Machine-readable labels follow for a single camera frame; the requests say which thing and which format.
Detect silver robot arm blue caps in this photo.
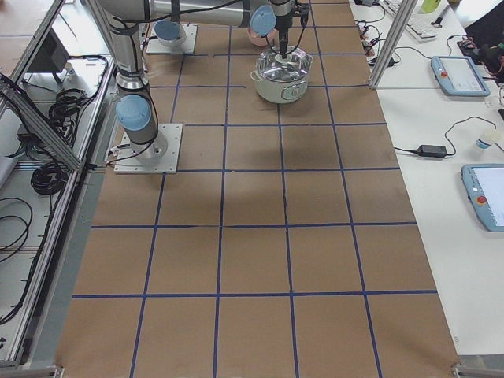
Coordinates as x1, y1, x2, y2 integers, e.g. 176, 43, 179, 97
98, 1, 297, 160

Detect white paper cup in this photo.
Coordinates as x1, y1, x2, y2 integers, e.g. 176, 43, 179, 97
475, 129, 501, 150

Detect aluminium diagonal strut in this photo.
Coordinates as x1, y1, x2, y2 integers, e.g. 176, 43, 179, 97
1, 73, 83, 172

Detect lower blue teach pendant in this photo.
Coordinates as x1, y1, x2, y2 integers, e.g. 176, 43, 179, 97
461, 163, 503, 232

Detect pink bowl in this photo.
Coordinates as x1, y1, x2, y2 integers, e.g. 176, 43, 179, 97
246, 28, 268, 47

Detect white cooking pot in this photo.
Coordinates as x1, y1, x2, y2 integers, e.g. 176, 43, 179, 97
250, 65, 309, 104

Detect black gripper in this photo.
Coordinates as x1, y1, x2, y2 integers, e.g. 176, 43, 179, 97
269, 0, 295, 56

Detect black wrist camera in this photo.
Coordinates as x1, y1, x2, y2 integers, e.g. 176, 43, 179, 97
295, 2, 310, 28

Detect aluminium frame post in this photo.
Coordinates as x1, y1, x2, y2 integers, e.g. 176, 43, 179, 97
369, 0, 417, 89

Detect upper blue teach pendant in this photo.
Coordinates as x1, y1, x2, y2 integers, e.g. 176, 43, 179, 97
430, 56, 491, 97

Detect coiled black cables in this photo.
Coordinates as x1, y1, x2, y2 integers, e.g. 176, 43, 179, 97
48, 88, 95, 131

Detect blue teach pendant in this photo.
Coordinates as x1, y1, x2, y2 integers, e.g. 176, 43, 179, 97
461, 163, 503, 232
430, 56, 491, 97

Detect black power adapter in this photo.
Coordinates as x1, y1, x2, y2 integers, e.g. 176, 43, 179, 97
409, 145, 449, 158

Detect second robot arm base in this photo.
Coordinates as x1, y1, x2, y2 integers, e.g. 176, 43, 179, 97
154, 20, 187, 47

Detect white keyboard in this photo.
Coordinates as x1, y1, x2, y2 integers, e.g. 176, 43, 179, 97
380, 0, 439, 43

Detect green bottle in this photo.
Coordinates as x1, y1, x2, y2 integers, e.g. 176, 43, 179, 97
421, 0, 440, 13

